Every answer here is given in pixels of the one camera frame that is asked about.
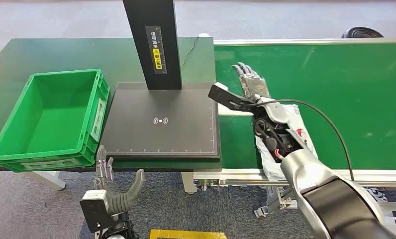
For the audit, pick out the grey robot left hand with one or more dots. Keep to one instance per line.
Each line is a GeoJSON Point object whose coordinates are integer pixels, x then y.
{"type": "Point", "coordinates": [117, 198]}

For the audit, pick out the small white round knob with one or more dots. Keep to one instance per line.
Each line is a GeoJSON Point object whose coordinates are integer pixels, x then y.
{"type": "Point", "coordinates": [204, 34]}

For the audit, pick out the white courier package bag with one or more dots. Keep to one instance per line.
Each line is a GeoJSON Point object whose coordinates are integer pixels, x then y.
{"type": "Point", "coordinates": [267, 165]}

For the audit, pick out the yellow black floor marker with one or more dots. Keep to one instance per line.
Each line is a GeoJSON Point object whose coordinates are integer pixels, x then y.
{"type": "Point", "coordinates": [188, 235]}

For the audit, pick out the black inbound scanning machine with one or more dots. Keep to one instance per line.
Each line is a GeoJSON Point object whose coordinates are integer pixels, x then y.
{"type": "Point", "coordinates": [171, 138]}

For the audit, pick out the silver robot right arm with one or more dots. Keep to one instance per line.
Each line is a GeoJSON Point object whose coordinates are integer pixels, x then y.
{"type": "Point", "coordinates": [316, 178]}

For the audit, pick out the white slanted table leg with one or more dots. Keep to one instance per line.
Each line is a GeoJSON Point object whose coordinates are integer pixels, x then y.
{"type": "Point", "coordinates": [48, 179]}

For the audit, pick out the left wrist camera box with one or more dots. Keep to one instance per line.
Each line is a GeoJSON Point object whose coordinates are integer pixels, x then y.
{"type": "Point", "coordinates": [94, 211]}

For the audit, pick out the yellow black machine label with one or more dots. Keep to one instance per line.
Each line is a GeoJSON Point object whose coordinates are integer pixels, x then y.
{"type": "Point", "coordinates": [156, 59]}

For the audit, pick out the white upright table leg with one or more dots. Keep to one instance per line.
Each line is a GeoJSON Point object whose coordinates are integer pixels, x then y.
{"type": "Point", "coordinates": [188, 183]}

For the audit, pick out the green plastic crate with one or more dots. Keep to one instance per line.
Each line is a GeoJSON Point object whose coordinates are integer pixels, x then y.
{"type": "Point", "coordinates": [49, 112]}

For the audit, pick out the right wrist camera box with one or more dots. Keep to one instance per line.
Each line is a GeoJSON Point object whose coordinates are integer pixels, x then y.
{"type": "Point", "coordinates": [226, 97]}

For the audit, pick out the green conveyor belt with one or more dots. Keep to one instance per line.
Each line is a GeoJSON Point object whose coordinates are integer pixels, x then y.
{"type": "Point", "coordinates": [349, 99]}

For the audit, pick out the black ribbed round base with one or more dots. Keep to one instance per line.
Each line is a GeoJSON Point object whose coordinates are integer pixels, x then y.
{"type": "Point", "coordinates": [362, 33]}

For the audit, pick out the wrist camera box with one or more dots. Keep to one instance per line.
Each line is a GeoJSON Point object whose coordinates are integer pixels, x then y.
{"type": "Point", "coordinates": [94, 211]}
{"type": "Point", "coordinates": [226, 97]}

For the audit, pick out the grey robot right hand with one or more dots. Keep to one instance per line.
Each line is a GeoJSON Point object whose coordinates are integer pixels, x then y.
{"type": "Point", "coordinates": [252, 82]}

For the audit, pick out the aluminium conveyor frame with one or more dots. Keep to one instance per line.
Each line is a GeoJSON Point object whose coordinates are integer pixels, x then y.
{"type": "Point", "coordinates": [237, 176]}

